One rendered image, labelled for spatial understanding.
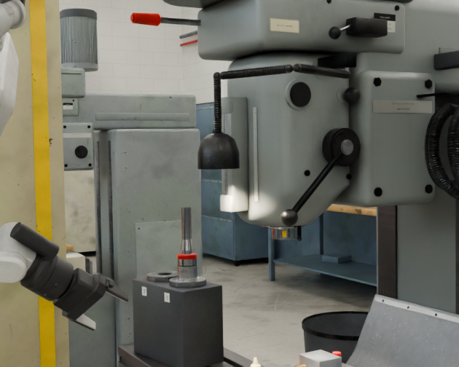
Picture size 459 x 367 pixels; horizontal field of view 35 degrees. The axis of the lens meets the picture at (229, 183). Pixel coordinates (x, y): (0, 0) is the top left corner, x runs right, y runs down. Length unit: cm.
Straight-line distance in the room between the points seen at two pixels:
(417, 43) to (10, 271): 90
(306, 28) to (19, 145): 185
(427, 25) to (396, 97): 17
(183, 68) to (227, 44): 1002
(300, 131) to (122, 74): 971
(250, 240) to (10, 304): 603
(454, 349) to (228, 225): 730
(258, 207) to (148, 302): 57
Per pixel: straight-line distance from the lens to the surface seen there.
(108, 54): 1093
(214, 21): 138
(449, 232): 160
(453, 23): 155
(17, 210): 297
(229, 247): 878
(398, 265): 172
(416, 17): 148
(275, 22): 126
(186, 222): 173
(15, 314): 302
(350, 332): 371
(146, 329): 183
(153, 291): 178
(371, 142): 137
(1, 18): 143
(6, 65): 152
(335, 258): 757
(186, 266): 173
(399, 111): 142
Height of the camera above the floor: 146
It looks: 3 degrees down
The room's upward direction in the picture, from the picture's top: 1 degrees counter-clockwise
